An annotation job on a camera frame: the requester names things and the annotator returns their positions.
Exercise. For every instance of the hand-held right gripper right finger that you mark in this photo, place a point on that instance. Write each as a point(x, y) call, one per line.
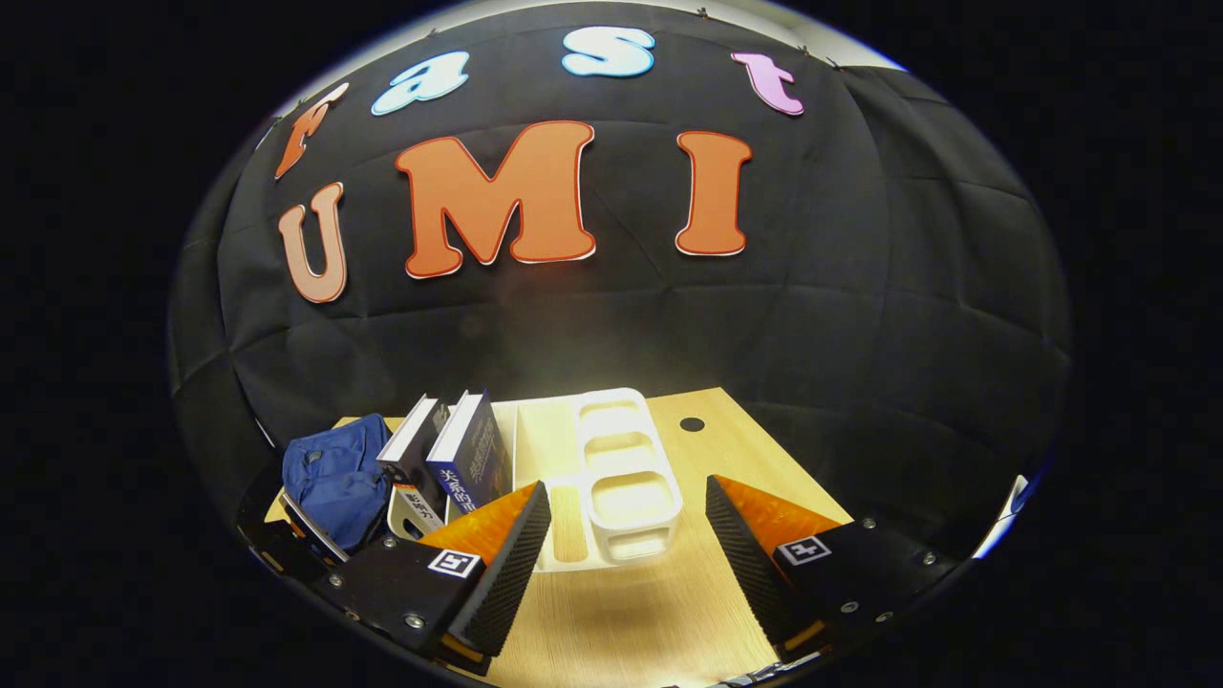
point(750, 573)

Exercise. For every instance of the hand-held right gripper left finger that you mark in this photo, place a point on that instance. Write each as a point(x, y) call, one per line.
point(506, 583)

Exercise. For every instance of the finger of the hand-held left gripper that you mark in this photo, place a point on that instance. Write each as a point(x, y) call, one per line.
point(287, 549)

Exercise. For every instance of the blue schoolbag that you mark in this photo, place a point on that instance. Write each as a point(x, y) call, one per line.
point(334, 478)

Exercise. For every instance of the blue spine book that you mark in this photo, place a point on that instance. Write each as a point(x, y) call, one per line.
point(473, 459)

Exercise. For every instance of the white bookshelf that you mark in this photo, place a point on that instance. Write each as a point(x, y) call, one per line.
point(626, 497)

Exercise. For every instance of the white spine book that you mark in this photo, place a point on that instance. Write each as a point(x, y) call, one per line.
point(411, 449)

